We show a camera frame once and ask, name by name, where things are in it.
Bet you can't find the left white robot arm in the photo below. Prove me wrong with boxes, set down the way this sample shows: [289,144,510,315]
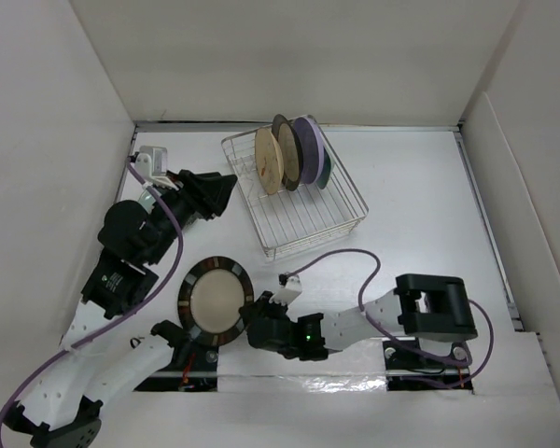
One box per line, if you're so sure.
[0,168,237,447]

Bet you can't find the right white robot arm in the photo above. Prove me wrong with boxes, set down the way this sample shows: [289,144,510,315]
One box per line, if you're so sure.
[239,273,478,367]

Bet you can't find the metal wire dish rack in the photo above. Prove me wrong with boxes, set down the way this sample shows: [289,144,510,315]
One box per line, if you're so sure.
[221,115,369,260]

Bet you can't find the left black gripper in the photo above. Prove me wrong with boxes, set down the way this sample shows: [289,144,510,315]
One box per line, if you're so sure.
[144,168,235,266]

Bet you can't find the striped rim beige plate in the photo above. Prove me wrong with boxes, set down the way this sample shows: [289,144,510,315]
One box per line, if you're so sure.
[177,256,254,347]

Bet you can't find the beige bird pattern plate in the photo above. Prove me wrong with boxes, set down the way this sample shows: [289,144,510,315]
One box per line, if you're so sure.
[254,128,284,195]

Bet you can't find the purple round plate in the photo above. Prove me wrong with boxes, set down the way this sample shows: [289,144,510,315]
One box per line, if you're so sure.
[293,117,324,185]

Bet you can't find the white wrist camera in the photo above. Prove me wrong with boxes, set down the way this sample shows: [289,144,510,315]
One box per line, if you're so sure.
[270,273,302,306]
[131,146,172,187]

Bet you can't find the rectangular light green plate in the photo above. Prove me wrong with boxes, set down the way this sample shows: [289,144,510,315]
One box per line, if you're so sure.
[315,149,333,189]

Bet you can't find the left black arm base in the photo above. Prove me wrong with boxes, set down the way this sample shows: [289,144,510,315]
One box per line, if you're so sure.
[134,343,218,392]

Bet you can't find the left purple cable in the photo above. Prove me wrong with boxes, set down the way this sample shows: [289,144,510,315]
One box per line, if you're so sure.
[0,156,186,448]

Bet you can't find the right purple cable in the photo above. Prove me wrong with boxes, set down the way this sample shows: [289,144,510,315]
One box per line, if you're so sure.
[279,247,495,390]

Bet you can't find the round light green plate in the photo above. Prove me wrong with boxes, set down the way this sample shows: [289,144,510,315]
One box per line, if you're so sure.
[137,189,156,213]

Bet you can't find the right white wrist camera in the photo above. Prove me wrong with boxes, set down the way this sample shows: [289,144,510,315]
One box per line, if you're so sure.
[270,273,302,306]

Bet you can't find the brown rimmed deep plate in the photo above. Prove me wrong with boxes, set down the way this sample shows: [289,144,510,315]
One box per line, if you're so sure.
[272,114,303,191]

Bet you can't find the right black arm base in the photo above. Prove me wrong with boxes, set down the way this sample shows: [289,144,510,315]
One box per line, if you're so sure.
[383,338,473,392]

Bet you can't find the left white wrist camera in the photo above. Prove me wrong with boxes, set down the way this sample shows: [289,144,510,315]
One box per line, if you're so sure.
[131,146,172,187]

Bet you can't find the purple cable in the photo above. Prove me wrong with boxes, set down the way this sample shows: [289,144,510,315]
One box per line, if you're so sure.
[279,247,495,390]
[0,156,186,448]

